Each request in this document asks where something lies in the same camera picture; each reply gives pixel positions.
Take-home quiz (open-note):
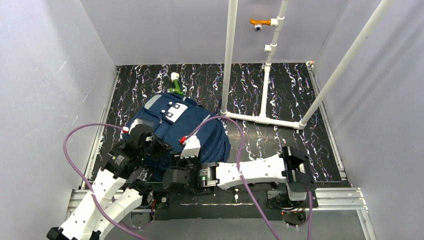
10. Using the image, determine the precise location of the navy blue student backpack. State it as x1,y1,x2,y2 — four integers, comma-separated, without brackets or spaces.
126,93,231,164

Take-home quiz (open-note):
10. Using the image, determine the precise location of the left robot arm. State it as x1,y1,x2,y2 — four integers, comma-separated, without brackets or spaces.
46,123,172,240

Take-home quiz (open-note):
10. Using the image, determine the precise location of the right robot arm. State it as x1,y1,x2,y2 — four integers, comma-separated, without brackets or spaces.
162,146,317,201

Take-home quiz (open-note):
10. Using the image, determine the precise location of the green white pipe fitting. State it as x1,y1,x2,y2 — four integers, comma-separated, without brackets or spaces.
166,72,184,96

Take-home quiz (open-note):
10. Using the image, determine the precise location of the orange tap on pipe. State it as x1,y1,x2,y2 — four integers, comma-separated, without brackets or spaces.
249,18,272,32

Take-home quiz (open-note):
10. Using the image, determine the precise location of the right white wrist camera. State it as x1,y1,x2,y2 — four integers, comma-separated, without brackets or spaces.
180,135,201,159

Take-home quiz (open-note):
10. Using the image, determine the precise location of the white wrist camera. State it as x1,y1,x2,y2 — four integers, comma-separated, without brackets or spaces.
180,135,201,159
122,119,145,135

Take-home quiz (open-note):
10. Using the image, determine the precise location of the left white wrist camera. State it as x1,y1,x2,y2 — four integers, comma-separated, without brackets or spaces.
122,119,145,135

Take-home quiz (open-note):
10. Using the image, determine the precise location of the white PVC pipe frame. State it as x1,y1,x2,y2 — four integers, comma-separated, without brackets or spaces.
220,0,397,131

